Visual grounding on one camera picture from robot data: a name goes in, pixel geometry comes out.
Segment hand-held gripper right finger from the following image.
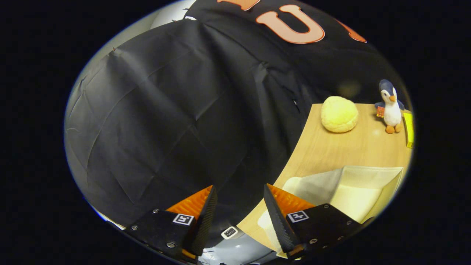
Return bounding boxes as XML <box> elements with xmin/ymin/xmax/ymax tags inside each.
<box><xmin>263</xmin><ymin>183</ymin><xmax>374</xmax><ymax>261</ymax></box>

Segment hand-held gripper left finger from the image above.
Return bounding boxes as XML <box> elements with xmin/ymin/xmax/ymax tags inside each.
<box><xmin>124</xmin><ymin>185</ymin><xmax>218</xmax><ymax>264</ymax></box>

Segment beige fabric storage box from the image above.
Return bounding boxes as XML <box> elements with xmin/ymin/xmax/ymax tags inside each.
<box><xmin>258</xmin><ymin>165</ymin><xmax>404</xmax><ymax>259</ymax></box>

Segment small white rectangular fitting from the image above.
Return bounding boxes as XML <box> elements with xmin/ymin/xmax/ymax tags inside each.
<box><xmin>221</xmin><ymin>226</ymin><xmax>240</xmax><ymax>240</ymax></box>

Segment yellow round plush bun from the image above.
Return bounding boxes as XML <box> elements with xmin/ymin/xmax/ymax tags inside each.
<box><xmin>321</xmin><ymin>96</ymin><xmax>359</xmax><ymax>133</ymax></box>

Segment plush penguin toy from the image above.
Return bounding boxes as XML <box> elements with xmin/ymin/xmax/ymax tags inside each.
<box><xmin>375</xmin><ymin>79</ymin><xmax>405</xmax><ymax>134</ymax></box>

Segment yellow book with red circle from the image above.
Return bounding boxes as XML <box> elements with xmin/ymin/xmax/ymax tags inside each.
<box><xmin>403</xmin><ymin>112</ymin><xmax>415</xmax><ymax>148</ymax></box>

